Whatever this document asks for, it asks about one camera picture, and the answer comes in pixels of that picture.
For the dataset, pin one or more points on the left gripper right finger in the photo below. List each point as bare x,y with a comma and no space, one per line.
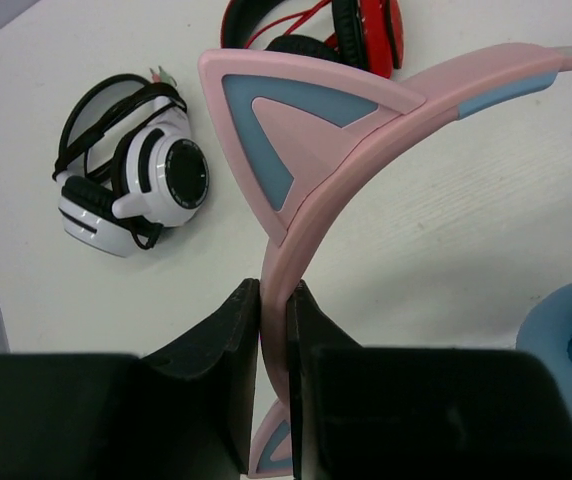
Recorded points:
307,327

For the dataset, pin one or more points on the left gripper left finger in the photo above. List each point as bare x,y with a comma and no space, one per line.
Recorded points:
195,407

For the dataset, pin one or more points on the pink blue cat-ear headphones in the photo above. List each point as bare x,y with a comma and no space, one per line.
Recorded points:
303,135

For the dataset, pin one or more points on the black white headphones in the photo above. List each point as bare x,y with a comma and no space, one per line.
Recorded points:
156,179

